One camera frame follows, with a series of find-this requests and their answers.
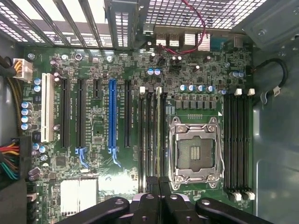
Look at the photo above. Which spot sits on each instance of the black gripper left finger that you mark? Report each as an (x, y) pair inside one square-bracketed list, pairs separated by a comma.
[(149, 210)]

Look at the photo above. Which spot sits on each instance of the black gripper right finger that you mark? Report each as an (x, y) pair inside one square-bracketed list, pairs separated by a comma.
[(175, 210)]

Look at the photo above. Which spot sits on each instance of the black RAM slot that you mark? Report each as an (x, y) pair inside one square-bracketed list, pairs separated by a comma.
[(248, 140), (155, 140), (164, 140), (227, 140), (234, 140), (142, 140), (149, 140), (241, 140)]

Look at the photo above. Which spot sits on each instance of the steel socket locking lever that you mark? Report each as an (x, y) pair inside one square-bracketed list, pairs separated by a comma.
[(222, 154), (172, 149)]

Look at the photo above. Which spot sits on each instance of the silver CPU socket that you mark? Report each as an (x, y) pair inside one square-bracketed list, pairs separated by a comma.
[(196, 151)]

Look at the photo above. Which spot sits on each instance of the silver finned chipset heatsink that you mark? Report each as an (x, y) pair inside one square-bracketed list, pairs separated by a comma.
[(79, 193)]

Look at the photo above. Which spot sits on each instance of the green motherboard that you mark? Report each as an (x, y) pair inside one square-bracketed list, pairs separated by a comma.
[(102, 130)]

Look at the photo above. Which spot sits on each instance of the long black expansion slot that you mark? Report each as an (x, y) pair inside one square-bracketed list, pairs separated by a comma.
[(65, 112), (128, 112), (81, 112)]

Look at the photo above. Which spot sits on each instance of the blue expansion slot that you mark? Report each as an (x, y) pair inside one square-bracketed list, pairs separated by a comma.
[(112, 112)]

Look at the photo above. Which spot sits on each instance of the black SATA port block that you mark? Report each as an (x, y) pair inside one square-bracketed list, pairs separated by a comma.
[(32, 207)]

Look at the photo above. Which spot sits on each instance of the blue-topped capacitor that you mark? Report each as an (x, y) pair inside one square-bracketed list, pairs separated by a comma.
[(191, 88), (182, 88), (210, 88), (201, 88)]

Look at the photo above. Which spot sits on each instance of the grey metal PC case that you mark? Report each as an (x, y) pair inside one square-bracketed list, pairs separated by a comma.
[(275, 140)]

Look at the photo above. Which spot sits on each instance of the short black expansion slot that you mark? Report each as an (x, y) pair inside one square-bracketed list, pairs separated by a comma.
[(97, 88)]

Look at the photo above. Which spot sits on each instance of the black main power connector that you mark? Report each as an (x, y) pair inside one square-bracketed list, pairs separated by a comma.
[(25, 158)]

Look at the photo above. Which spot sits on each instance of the white PCI expansion slot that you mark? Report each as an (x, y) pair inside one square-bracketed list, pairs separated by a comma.
[(47, 107)]

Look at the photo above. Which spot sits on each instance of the metal rear port block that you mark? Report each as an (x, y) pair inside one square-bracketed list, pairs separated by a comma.
[(194, 38)]

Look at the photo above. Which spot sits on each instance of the white power connector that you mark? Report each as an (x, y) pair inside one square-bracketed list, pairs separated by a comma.
[(23, 70)]

